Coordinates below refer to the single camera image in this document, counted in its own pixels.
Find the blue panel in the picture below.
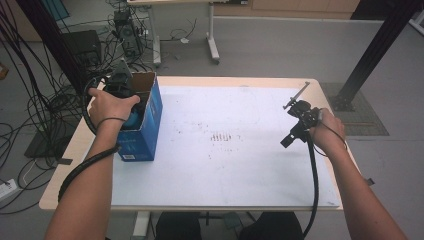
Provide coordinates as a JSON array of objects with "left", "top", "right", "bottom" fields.
[{"left": 41, "top": 0, "right": 71, "bottom": 22}]

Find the blue rounded object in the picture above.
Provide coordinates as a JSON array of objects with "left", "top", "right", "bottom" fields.
[{"left": 121, "top": 111, "right": 143, "bottom": 132}]

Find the blue cardboard box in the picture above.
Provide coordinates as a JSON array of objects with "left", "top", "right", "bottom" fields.
[{"left": 116, "top": 71, "right": 164, "bottom": 163}]

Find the thin black wire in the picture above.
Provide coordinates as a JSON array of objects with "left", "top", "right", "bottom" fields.
[{"left": 313, "top": 119, "right": 349, "bottom": 158}]

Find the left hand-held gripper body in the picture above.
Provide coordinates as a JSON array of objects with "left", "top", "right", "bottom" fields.
[{"left": 102, "top": 59, "right": 135, "bottom": 99}]

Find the person's right hand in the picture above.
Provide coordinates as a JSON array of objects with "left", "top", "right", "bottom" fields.
[{"left": 309, "top": 107, "right": 348, "bottom": 158}]

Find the tangle of black floor cables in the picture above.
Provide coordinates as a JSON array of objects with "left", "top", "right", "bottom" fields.
[{"left": 0, "top": 0, "right": 155, "bottom": 215}]

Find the white power strip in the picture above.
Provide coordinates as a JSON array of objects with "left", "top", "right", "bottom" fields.
[{"left": 0, "top": 178, "right": 20, "bottom": 202}]

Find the black wrist band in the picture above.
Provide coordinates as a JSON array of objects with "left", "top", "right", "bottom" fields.
[{"left": 95, "top": 116, "right": 128, "bottom": 131}]

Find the black metal stand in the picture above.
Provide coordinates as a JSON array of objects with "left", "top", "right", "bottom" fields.
[
  {"left": 15, "top": 0, "right": 93, "bottom": 99},
  {"left": 329, "top": 0, "right": 424, "bottom": 112}
]

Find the black equipment case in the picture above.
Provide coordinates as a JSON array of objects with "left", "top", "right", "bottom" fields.
[{"left": 61, "top": 29, "right": 103, "bottom": 68}]

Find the person's right leg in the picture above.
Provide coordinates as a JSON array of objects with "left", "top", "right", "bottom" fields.
[{"left": 238, "top": 211, "right": 305, "bottom": 240}]

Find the person's left leg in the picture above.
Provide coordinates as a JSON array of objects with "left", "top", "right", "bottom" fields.
[{"left": 154, "top": 211, "right": 203, "bottom": 240}]

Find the person's left hand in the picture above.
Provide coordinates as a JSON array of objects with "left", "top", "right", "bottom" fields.
[{"left": 87, "top": 87, "right": 142, "bottom": 130}]

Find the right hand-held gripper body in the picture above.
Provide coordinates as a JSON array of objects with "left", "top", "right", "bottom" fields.
[{"left": 282, "top": 80, "right": 324, "bottom": 135}]

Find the black flat base plate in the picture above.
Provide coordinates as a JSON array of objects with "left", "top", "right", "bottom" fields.
[{"left": 24, "top": 124, "right": 73, "bottom": 160}]

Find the white rolling desk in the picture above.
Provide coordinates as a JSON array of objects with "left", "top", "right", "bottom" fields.
[{"left": 126, "top": 0, "right": 249, "bottom": 66}]

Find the white table leg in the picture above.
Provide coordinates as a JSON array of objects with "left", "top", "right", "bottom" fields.
[{"left": 131, "top": 210, "right": 152, "bottom": 240}]

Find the person's leg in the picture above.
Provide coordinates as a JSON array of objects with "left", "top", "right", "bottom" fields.
[
  {"left": 154, "top": 211, "right": 203, "bottom": 240},
  {"left": 238, "top": 211, "right": 305, "bottom": 240}
]

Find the grey grid floor mat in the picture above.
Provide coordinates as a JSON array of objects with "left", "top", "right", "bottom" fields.
[{"left": 319, "top": 82, "right": 390, "bottom": 137}]

